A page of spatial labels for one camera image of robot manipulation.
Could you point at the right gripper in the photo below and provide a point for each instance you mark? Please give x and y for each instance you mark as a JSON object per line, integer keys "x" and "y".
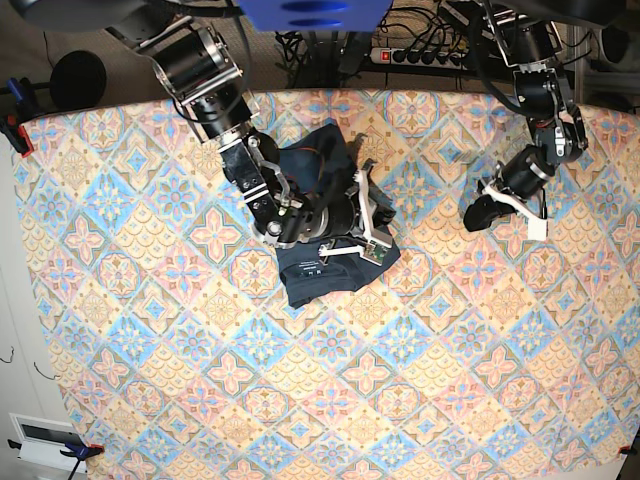
{"x": 347, "y": 208}

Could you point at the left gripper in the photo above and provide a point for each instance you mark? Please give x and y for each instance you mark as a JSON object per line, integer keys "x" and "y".
{"x": 523, "y": 177}

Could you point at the dark blue t-shirt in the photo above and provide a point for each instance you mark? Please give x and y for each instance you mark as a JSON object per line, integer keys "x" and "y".
{"x": 305, "y": 275}

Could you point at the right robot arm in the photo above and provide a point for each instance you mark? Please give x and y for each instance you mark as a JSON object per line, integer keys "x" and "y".
{"x": 207, "y": 89}

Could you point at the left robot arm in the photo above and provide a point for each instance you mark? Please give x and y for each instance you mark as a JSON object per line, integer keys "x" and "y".
{"x": 529, "y": 47}

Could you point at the patterned colourful tablecloth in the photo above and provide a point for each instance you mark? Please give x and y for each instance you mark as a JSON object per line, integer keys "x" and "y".
{"x": 476, "y": 356}

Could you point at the white power strip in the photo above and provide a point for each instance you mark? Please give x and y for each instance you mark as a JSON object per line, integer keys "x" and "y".
{"x": 416, "y": 57}

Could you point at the red clamp lower right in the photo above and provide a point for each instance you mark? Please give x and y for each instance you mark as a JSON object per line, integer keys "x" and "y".
{"x": 628, "y": 451}

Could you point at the black round stool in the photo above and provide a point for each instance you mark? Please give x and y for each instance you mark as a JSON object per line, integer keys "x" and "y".
{"x": 78, "y": 81}

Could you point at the blue red clamp upper left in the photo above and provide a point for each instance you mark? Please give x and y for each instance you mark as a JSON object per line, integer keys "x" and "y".
{"x": 12, "y": 124}

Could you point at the blue red clamp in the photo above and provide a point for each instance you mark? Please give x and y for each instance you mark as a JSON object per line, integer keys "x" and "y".
{"x": 12, "y": 124}
{"x": 75, "y": 452}

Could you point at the blue red clamp lower left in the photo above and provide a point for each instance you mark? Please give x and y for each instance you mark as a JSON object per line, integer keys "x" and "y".
{"x": 75, "y": 452}

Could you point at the white floor outlet box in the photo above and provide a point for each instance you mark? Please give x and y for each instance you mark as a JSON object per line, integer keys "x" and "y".
{"x": 41, "y": 441}

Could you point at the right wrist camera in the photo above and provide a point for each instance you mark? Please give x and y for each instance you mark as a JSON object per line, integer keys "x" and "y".
{"x": 375, "y": 251}

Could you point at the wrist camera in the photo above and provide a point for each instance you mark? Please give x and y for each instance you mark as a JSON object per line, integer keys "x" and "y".
{"x": 537, "y": 229}
{"x": 375, "y": 251}

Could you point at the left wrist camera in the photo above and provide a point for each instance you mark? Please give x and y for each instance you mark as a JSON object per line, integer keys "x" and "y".
{"x": 537, "y": 229}

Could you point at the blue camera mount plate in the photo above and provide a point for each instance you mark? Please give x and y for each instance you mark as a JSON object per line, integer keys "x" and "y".
{"x": 315, "y": 15}

